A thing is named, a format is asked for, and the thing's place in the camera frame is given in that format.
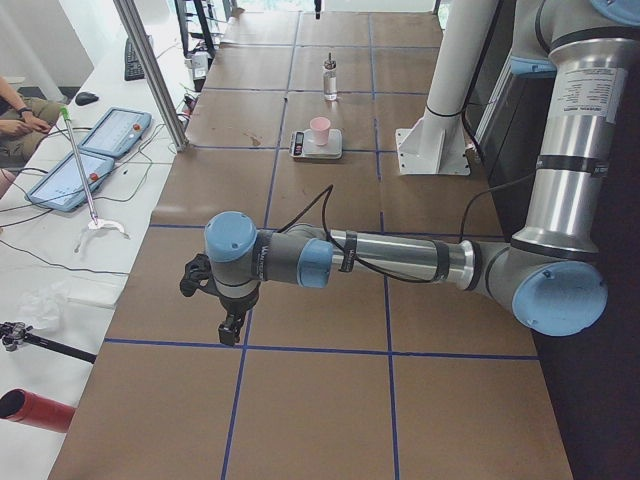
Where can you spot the pink paper cup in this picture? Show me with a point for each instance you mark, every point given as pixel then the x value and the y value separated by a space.
pixel 320 130

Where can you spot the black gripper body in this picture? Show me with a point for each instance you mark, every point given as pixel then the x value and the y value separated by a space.
pixel 236 304

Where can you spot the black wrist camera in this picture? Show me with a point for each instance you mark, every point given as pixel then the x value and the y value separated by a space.
pixel 198 276

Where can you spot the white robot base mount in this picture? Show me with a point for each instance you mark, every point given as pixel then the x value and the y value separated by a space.
pixel 435 145

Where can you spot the black keyboard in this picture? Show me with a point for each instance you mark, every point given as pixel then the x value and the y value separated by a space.
pixel 133 68

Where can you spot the aluminium frame post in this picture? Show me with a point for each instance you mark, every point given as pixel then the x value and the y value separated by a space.
pixel 136 32

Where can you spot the red cylinder tube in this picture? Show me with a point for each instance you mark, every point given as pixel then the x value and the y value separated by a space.
pixel 30 409

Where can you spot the person sitting at desk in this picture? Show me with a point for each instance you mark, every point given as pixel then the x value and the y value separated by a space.
pixel 25 123

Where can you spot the green air blow gun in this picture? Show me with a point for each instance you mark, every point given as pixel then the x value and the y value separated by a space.
pixel 94 222

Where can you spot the black computer mouse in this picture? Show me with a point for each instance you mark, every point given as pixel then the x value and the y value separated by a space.
pixel 84 98

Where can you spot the upper teach pendant tablet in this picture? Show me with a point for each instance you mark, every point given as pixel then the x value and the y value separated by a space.
pixel 116 132

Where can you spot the teach pendant tablet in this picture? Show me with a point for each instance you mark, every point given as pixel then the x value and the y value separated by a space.
pixel 116 132
pixel 61 188

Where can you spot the black camera on tripod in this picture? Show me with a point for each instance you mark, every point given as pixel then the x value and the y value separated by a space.
pixel 15 334

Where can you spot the glass sauce bottle metal spout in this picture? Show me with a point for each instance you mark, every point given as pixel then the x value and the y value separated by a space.
pixel 330 91

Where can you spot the white digital kitchen scale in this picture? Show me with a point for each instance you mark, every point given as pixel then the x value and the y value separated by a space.
pixel 303 146

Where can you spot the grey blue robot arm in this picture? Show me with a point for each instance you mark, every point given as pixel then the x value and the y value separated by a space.
pixel 545 274

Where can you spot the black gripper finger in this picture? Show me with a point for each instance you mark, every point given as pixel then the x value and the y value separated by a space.
pixel 240 326
pixel 227 330

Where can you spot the lower teach pendant tablet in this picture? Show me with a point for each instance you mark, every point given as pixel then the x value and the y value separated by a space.
pixel 61 188

